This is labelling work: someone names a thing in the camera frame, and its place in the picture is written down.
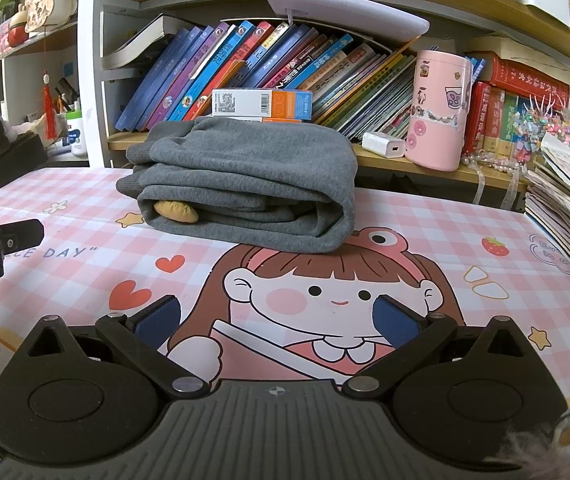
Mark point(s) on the white charger plug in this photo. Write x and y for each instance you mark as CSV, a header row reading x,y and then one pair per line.
x,y
382,144

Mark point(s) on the row of leaning colourful books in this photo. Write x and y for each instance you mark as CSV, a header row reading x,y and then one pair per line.
x,y
205,65

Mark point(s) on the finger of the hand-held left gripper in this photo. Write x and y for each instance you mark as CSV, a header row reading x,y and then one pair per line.
x,y
20,235

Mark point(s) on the wooden and white bookshelf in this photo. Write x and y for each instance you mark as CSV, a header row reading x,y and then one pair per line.
x,y
90,85

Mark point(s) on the cluster of colourful beads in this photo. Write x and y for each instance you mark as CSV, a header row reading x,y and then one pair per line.
x,y
550,125

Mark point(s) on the orange and white box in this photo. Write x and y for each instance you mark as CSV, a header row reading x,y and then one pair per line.
x,y
280,120
265,104

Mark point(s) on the red tassel charm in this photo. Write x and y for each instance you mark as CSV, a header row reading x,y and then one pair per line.
x,y
50,110

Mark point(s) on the white tub with green lid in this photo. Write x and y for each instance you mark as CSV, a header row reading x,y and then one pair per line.
x,y
77,135

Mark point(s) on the pink checked cartoon table mat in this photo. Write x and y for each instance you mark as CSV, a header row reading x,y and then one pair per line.
x,y
415,230

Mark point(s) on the stack of magazines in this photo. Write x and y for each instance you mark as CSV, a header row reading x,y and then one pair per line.
x,y
555,200

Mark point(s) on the thick grey book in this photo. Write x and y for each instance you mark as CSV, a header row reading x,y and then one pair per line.
x,y
135,42

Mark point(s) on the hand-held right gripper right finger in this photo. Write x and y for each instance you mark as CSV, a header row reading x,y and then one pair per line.
x,y
395,322

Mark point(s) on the pink printed tumbler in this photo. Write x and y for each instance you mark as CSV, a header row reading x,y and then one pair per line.
x,y
437,110

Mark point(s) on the row of red dictionaries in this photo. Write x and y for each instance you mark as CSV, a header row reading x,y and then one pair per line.
x,y
520,80

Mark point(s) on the red round doll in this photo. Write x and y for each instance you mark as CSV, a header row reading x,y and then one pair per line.
x,y
17,32

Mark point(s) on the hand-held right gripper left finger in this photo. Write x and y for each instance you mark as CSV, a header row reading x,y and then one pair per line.
x,y
157,321

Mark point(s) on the grey sweatshirt with yellow patch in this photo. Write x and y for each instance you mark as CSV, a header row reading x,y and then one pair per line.
x,y
245,180

